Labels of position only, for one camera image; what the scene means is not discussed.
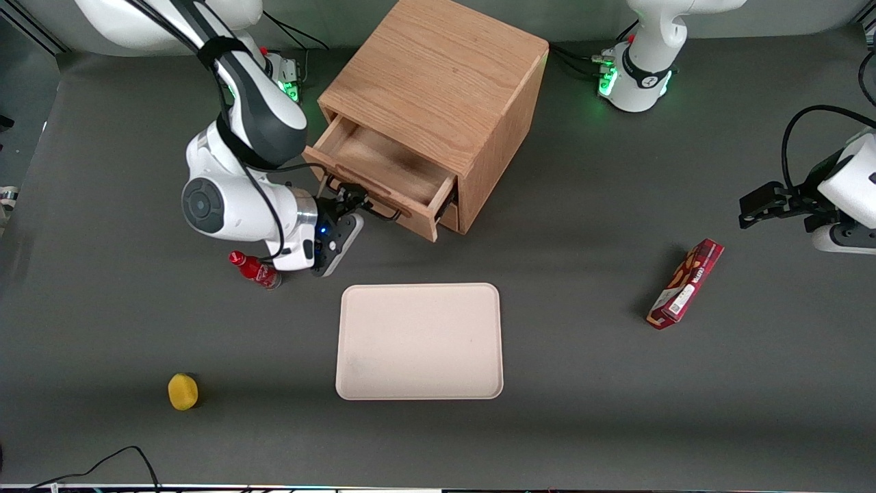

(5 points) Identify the black floor cable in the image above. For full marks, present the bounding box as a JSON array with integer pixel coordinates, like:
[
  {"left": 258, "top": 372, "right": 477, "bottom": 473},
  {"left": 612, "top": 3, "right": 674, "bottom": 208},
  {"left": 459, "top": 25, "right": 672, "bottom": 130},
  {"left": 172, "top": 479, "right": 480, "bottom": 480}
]
[{"left": 27, "top": 445, "right": 162, "bottom": 492}]

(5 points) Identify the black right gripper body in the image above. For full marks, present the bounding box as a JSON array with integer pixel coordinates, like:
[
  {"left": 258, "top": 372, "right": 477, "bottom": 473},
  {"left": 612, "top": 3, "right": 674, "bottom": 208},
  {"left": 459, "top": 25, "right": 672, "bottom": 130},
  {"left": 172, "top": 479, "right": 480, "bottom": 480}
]
[{"left": 316, "top": 194, "right": 361, "bottom": 238}]

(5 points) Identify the black metal drawer handle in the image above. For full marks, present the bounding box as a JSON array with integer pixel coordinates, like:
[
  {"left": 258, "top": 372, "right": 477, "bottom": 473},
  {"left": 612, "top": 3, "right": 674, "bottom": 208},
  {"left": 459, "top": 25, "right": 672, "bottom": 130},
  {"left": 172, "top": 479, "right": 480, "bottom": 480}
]
[{"left": 327, "top": 177, "right": 404, "bottom": 223}]

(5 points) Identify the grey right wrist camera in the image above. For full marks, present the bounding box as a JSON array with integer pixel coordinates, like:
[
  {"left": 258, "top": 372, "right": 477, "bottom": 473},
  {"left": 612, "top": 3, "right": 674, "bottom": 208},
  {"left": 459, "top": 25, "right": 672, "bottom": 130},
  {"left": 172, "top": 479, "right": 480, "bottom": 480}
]
[{"left": 311, "top": 214, "right": 365, "bottom": 277}]

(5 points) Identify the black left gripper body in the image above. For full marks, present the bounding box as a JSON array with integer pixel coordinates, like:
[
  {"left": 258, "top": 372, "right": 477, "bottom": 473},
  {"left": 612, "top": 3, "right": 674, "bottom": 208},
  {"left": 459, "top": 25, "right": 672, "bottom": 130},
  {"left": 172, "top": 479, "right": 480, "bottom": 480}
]
[{"left": 786, "top": 151, "right": 853, "bottom": 235}]

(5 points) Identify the wooden drawer cabinet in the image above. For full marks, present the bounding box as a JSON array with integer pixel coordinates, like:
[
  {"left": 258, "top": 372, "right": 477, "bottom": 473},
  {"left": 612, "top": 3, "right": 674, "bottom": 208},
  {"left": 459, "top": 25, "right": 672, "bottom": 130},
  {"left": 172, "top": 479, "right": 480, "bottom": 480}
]
[{"left": 317, "top": 0, "right": 550, "bottom": 236}]

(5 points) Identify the yellow lemon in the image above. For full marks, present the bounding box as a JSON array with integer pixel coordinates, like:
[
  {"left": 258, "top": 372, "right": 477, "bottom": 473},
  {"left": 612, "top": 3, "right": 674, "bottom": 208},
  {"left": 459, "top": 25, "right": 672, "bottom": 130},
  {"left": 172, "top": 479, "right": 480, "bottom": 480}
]
[{"left": 168, "top": 372, "right": 200, "bottom": 412}]

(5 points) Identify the black arm base cable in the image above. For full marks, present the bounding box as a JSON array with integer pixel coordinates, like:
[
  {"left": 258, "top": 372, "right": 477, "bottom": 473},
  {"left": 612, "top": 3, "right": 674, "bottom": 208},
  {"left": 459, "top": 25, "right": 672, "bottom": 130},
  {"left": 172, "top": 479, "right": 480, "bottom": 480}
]
[
  {"left": 556, "top": 53, "right": 606, "bottom": 79},
  {"left": 548, "top": 42, "right": 606, "bottom": 64},
  {"left": 263, "top": 11, "right": 330, "bottom": 50}
]

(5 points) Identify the red soda bottle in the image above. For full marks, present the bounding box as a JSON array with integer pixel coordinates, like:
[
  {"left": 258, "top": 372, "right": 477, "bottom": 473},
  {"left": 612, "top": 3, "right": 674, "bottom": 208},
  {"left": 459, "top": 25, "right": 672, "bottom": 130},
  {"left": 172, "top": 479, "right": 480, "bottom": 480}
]
[{"left": 228, "top": 250, "right": 283, "bottom": 291}]

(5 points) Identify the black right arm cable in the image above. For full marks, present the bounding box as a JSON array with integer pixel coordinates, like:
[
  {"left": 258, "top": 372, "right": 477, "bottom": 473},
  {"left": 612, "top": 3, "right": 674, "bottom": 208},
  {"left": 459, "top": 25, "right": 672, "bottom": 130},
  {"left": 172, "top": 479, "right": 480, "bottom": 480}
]
[{"left": 133, "top": 0, "right": 329, "bottom": 264}]

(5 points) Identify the red cookie box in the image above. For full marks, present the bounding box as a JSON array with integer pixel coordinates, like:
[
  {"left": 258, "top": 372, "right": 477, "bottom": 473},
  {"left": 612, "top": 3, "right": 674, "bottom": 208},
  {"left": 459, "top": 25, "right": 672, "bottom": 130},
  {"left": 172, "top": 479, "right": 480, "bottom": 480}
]
[{"left": 646, "top": 238, "right": 725, "bottom": 331}]

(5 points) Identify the black looped left gripper cable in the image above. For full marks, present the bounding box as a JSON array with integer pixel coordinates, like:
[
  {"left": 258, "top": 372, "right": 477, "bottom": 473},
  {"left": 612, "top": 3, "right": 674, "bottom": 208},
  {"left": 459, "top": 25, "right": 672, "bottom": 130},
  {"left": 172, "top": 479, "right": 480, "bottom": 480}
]
[{"left": 782, "top": 104, "right": 876, "bottom": 192}]

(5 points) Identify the white object at edge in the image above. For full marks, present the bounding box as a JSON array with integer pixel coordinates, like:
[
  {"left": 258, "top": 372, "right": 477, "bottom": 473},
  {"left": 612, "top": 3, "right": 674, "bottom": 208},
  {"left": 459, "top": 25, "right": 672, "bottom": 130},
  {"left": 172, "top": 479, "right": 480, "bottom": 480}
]
[{"left": 0, "top": 186, "right": 18, "bottom": 237}]

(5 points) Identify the beige plastic tray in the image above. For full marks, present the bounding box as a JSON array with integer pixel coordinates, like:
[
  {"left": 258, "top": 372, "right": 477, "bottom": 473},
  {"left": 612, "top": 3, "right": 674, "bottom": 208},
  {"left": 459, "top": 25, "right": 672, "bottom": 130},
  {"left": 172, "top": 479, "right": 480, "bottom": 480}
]
[{"left": 335, "top": 282, "right": 505, "bottom": 401}]

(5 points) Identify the black curved edge cable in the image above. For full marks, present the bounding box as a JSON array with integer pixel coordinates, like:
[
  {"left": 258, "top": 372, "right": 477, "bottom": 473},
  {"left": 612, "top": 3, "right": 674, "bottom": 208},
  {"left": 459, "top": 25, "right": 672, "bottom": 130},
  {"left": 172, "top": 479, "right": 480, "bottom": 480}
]
[{"left": 858, "top": 48, "right": 876, "bottom": 108}]

